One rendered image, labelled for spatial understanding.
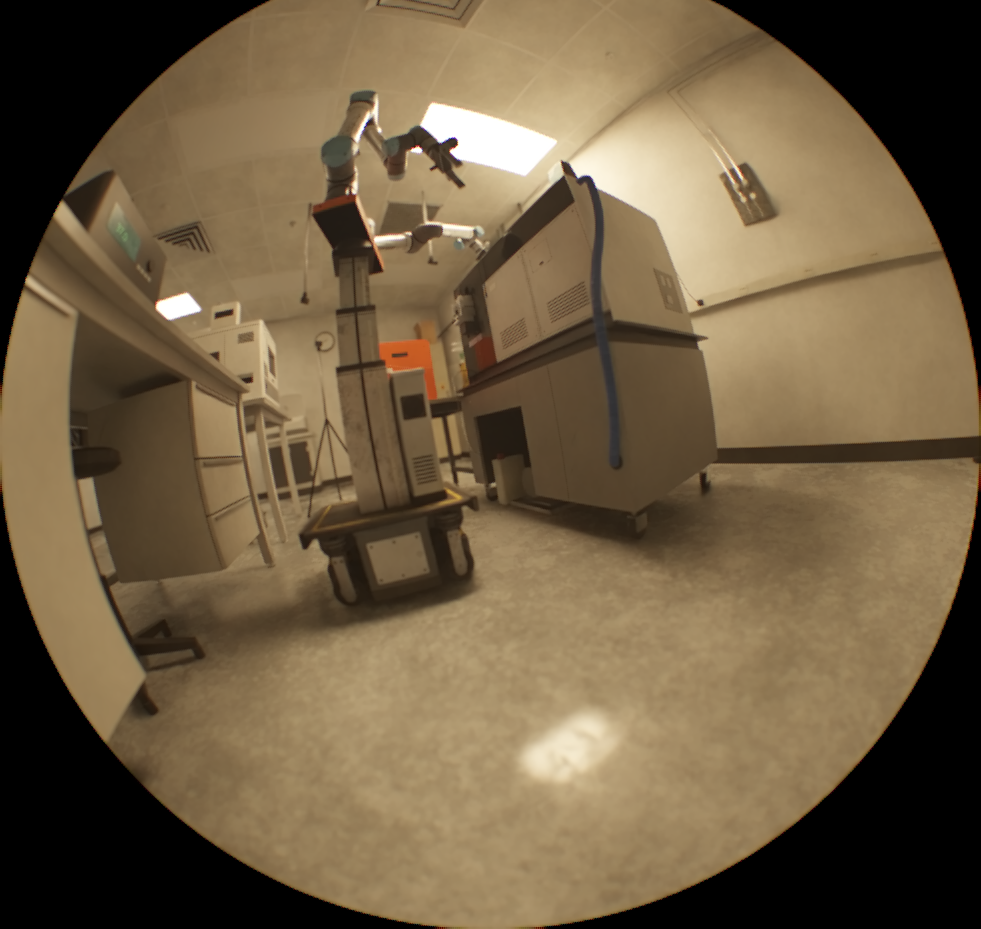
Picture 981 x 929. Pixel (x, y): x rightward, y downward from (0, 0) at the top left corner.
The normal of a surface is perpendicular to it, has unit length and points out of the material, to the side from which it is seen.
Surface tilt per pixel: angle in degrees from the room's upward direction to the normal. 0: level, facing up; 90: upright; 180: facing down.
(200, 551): 90
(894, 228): 90
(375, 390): 90
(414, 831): 0
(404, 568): 90
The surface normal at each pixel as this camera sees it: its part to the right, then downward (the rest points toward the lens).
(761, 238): -0.87, 0.18
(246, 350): 0.46, -0.04
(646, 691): -0.18, -0.98
